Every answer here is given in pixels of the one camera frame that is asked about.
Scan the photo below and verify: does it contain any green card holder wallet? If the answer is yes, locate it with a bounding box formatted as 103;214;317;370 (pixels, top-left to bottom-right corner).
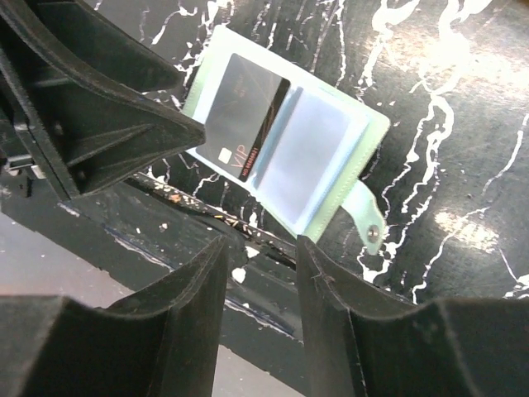
183;26;390;254

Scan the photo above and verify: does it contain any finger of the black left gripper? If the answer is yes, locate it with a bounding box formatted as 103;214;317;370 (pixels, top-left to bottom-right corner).
1;1;182;93
1;45;205;199

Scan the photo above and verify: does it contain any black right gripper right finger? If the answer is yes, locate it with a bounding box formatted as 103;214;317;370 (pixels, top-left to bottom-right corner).
296;237;528;396

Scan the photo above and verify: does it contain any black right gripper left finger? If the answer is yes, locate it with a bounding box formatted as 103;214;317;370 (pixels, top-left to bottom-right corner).
1;237;228;396

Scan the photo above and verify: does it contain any black VIP credit card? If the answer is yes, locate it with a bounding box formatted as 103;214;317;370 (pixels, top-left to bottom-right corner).
196;54;291;182

